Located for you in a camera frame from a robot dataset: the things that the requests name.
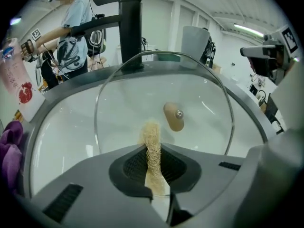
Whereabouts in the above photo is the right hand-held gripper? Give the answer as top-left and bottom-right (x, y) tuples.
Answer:
(239, 26), (299, 85)

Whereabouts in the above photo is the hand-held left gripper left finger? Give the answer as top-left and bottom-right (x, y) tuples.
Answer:
(29, 144), (167, 228)

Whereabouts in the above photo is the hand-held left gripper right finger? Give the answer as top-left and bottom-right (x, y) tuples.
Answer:
(161, 142), (247, 228)

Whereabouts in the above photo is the beige food piece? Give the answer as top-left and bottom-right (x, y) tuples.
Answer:
(137, 118), (171, 197)

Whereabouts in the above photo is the clear glass bowl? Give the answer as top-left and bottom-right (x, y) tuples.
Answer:
(94, 50), (236, 156)

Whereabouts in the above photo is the white sink basin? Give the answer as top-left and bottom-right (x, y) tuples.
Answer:
(29, 74), (266, 197)

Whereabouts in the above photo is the purple cloth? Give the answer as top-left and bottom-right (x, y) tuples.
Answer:
(0, 120), (24, 194)

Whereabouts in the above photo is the pink soap bottle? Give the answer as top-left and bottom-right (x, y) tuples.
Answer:
(0, 37), (46, 123)

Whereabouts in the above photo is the black faucet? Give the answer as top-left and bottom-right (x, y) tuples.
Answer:
(70, 0), (145, 71)

